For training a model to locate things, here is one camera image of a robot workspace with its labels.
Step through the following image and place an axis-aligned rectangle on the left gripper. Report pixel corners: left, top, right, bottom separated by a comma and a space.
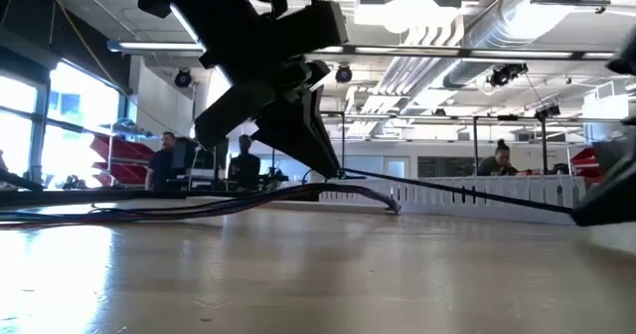
138, 0, 345, 177

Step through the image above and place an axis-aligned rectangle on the multicoloured wire bundle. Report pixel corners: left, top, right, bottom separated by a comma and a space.
0, 182, 402, 230

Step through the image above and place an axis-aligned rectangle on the bundle of thin wires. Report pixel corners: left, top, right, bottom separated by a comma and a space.
341, 167, 576, 215

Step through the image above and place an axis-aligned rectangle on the dark grey monitor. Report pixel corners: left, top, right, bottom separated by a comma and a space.
593, 140, 631, 174

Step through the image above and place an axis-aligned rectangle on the person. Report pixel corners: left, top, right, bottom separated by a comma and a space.
228, 133, 262, 191
144, 130, 177, 192
476, 138, 521, 177

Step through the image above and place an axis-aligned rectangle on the black computer monitor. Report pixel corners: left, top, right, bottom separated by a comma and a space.
171, 137, 230, 179

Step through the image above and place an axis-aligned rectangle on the short linear ceiling light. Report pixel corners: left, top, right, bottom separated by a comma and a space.
106, 39, 206, 55

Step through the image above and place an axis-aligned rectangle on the long linear ceiling light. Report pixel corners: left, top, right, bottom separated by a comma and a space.
305, 44, 617, 61

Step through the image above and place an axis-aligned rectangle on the shelf with red bins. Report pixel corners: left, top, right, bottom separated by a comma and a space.
88, 133, 163, 189

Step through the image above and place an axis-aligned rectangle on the large bright window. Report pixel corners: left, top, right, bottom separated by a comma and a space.
0, 58, 128, 192

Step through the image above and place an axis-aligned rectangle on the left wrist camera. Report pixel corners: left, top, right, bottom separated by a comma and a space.
267, 0, 350, 63

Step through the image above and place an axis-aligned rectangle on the black camera stand frame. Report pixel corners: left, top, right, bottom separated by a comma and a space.
470, 102, 563, 177

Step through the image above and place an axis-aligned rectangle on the black ceiling camera rig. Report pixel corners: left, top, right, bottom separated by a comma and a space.
486, 63, 530, 88

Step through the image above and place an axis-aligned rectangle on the black aluminium extrusion frame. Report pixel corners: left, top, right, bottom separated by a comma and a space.
0, 168, 322, 210

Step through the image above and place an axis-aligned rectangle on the silver ventilation duct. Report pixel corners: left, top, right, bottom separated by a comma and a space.
441, 0, 620, 89

